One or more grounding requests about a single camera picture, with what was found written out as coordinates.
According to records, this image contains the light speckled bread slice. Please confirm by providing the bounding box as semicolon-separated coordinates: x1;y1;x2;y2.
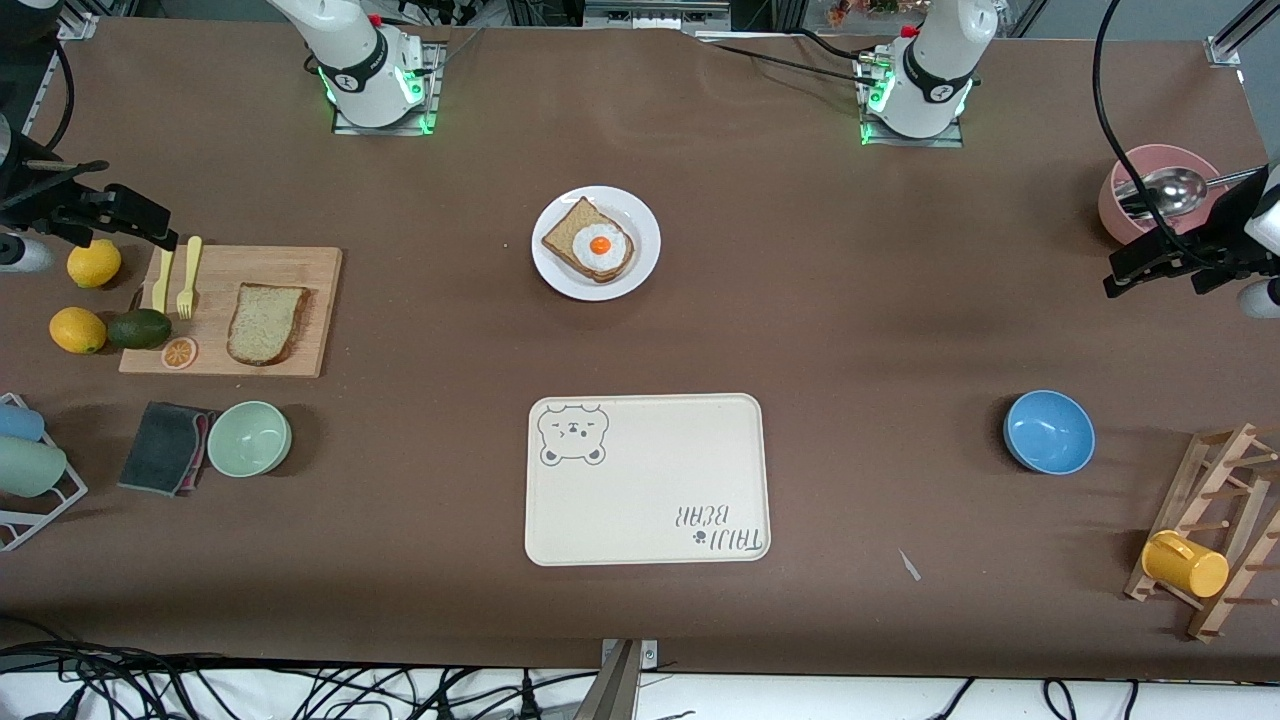
225;283;312;367

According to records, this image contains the toast with fried egg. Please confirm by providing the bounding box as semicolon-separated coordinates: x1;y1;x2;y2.
541;196;637;285

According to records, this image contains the fried egg toy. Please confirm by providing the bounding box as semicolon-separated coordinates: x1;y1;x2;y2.
572;222;629;271

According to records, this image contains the white round plate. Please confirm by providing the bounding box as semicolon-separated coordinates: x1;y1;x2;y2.
531;186;662;302

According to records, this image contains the yellow lemon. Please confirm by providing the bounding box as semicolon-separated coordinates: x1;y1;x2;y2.
49;307;108;355
66;239;123;290

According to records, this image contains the metal spoon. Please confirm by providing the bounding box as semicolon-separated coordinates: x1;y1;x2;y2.
1113;165;1266;223

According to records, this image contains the yellow plastic fork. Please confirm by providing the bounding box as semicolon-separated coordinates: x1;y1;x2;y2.
177;236;203;321

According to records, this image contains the pink bowl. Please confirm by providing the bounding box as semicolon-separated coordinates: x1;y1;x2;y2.
1097;144;1229;246

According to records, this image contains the dark green avocado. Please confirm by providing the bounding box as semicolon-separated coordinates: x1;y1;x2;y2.
106;309;173;351

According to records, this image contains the blue bowl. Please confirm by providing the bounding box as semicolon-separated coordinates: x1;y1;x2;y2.
1003;390;1096;475

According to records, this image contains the wooden cutting board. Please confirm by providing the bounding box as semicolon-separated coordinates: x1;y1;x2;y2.
118;246;344;379

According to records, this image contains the wooden peg mug rack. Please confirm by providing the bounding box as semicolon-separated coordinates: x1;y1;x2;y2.
1123;422;1280;643

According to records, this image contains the dark grey folded cloth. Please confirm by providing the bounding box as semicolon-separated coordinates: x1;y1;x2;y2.
117;401;221;497

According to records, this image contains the mint green bowl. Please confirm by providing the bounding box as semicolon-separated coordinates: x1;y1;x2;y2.
206;401;293;478

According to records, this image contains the pale green cup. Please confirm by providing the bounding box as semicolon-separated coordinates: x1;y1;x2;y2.
0;437;68;498

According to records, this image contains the yellow plastic mug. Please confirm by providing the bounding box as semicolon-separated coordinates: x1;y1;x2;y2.
1141;530;1230;599

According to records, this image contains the cream bear print tray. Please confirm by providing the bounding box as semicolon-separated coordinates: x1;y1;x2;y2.
524;393;772;568

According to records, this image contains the black equipment box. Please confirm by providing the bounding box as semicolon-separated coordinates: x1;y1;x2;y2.
585;0;731;31

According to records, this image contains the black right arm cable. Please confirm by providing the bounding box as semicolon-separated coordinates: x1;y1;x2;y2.
45;40;77;153

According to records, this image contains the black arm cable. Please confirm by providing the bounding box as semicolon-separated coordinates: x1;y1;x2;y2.
45;40;77;153
1092;0;1251;273

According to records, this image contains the aluminium table side rail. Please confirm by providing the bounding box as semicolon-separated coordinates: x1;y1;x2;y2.
18;40;63;141

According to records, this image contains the aluminium frame corner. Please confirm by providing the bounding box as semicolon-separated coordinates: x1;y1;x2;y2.
1205;0;1280;69

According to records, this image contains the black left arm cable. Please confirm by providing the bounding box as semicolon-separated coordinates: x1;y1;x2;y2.
1092;0;1251;273

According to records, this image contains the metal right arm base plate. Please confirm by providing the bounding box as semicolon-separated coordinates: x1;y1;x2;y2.
332;40;441;137

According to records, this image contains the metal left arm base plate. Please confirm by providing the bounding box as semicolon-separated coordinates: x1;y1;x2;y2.
858;50;966;149

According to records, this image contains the white wire cup rack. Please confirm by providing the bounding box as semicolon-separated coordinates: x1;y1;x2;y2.
0;393;89;551

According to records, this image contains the black table cable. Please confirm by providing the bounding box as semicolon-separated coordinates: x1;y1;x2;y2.
425;25;488;79
698;35;876;91

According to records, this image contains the tangled black cables bundle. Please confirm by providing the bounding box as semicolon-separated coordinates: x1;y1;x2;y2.
0;640;601;720

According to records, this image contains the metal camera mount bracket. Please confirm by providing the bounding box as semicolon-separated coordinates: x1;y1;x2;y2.
572;638;661;720

